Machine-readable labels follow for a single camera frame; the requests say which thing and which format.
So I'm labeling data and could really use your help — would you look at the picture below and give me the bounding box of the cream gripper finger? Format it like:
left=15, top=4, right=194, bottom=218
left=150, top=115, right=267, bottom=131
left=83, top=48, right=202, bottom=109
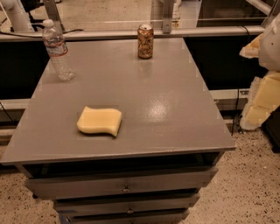
left=240, top=34, right=263, bottom=59
left=240, top=71, right=280, bottom=130

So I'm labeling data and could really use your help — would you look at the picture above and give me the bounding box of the orange patterned soda can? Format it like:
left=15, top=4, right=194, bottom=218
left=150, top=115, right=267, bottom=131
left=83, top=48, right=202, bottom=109
left=137, top=24, right=154, bottom=59

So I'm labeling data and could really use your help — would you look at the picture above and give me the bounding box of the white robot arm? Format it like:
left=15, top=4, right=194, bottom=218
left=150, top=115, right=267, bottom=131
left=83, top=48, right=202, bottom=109
left=240, top=14, right=280, bottom=130

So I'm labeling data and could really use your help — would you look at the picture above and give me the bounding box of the yellow sponge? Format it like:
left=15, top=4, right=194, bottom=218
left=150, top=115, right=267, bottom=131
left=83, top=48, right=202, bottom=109
left=77, top=107, right=122, bottom=137

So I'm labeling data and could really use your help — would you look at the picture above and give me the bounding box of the grey drawer cabinet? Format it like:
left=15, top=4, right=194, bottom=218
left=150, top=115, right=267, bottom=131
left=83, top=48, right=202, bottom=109
left=2, top=38, right=235, bottom=224

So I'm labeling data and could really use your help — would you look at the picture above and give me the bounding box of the top grey drawer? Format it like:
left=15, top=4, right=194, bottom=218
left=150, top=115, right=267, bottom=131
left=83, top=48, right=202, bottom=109
left=25, top=165, right=218, bottom=200

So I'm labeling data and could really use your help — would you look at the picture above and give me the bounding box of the grey drawer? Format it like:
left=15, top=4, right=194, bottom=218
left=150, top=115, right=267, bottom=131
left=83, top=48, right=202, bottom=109
left=67, top=208, right=189, bottom=224
left=25, top=165, right=218, bottom=200
left=54, top=192, right=200, bottom=216

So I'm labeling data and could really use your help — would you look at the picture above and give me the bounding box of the bottom grey drawer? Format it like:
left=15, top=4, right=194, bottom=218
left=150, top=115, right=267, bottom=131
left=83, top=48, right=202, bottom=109
left=67, top=208, right=189, bottom=224

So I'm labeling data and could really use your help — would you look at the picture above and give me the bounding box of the clear plastic water bottle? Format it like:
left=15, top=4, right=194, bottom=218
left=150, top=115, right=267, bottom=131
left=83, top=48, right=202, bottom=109
left=42, top=19, right=75, bottom=81

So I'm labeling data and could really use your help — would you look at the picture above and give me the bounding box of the middle grey drawer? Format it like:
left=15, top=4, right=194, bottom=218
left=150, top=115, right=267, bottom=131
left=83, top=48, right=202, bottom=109
left=54, top=192, right=200, bottom=216

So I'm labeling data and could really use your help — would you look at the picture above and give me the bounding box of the white pipe background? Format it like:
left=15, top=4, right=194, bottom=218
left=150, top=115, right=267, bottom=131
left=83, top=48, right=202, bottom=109
left=0, top=0, right=33, bottom=32

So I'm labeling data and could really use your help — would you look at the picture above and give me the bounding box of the black cable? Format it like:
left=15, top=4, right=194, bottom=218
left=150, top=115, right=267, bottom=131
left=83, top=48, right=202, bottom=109
left=231, top=25, right=251, bottom=137

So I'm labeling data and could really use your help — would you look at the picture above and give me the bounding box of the grey metal rail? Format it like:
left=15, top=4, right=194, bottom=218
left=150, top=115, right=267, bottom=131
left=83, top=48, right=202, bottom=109
left=0, top=25, right=264, bottom=42

